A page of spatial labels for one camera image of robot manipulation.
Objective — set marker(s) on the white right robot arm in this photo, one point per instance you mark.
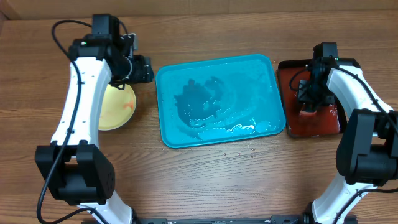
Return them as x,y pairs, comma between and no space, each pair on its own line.
366,157

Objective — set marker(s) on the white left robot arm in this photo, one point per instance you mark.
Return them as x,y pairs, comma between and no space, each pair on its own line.
73,167

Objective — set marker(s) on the teal plastic tray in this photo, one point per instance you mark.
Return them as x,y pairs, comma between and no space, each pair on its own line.
219,100

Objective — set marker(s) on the orange sponge with dark scourer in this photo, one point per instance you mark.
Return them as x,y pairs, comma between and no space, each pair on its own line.
307,111

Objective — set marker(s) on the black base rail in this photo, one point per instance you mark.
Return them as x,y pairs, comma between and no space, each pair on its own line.
276,219

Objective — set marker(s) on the yellow-green plate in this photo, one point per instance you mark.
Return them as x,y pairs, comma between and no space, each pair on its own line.
117,108

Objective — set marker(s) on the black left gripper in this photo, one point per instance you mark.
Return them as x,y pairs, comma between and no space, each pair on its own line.
142,71

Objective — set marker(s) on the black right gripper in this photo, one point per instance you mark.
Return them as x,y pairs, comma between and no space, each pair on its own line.
311,101

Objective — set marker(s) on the dark red black-rimmed tray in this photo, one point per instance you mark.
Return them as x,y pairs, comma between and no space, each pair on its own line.
328,120

